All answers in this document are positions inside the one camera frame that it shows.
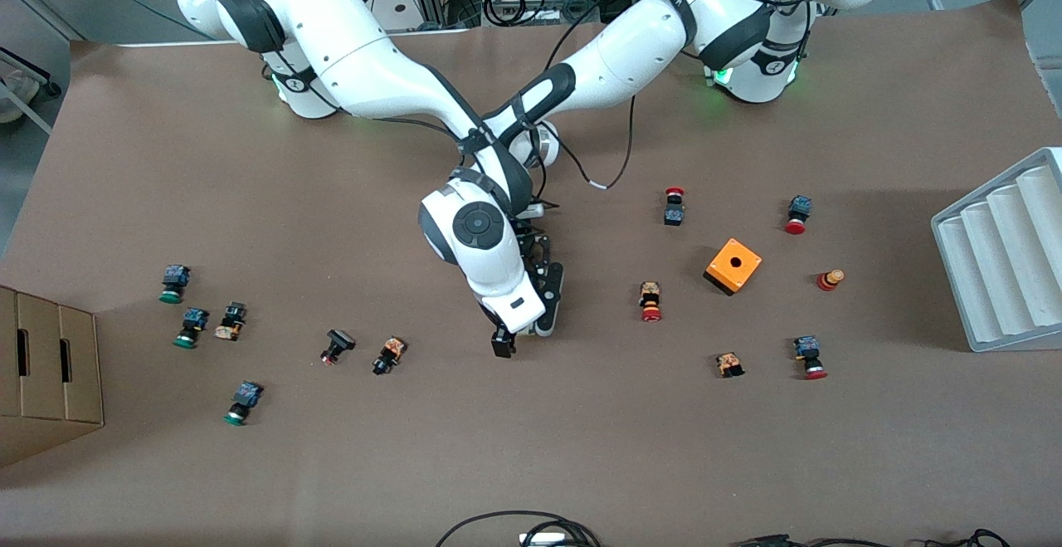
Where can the red push button blue block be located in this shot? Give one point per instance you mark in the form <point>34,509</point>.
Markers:
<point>798,214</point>
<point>810,357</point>

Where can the black selector switch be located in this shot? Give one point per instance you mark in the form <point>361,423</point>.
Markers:
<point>337,345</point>

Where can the red button orange contact block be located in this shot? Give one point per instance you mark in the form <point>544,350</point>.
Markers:
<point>650,301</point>

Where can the green push button switch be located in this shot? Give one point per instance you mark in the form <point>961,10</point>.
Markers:
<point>191,328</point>
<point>242,402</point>
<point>175,283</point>

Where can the black switch orange contact block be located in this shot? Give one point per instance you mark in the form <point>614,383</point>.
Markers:
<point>388,355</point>

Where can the red yellow emergency stop cap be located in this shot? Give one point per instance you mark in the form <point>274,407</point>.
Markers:
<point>830,280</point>

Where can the brown cardboard box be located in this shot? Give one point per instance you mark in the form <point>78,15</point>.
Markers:
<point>50,381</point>

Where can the orange button enclosure box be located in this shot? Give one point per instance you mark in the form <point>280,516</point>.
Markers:
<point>733,267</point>

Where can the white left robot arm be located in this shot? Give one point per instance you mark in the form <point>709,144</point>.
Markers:
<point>630,57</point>

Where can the light grey ribbed tray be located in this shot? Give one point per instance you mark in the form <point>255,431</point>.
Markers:
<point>996,265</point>

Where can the red push button black block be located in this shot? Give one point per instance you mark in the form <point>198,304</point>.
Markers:
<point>674,207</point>

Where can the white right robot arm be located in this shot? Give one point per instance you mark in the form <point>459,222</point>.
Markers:
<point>373,65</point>

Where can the black switch tan contact block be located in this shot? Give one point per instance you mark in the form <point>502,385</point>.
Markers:
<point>231,321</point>

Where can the white power plug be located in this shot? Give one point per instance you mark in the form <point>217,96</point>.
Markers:
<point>543,539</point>

